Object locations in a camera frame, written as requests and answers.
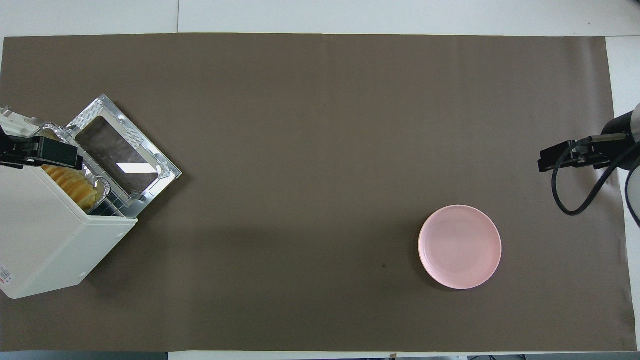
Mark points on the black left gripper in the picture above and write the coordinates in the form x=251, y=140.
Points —
x=25, y=150

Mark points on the sliced golden bread loaf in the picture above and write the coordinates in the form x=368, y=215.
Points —
x=75, y=187

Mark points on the brown table mat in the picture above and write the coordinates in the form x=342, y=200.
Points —
x=300, y=100

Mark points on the white toaster oven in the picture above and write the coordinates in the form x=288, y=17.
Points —
x=45, y=235

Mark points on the aluminium foil tray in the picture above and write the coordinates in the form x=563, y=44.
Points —
x=55, y=131

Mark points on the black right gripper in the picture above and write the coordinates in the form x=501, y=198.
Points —
x=592, y=152

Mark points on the pink round plate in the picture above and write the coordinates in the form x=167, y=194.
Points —
x=460, y=247

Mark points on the glass oven door metal frame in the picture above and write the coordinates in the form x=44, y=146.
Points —
x=115, y=150

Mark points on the red white oven label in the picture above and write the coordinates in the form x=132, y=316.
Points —
x=4, y=275

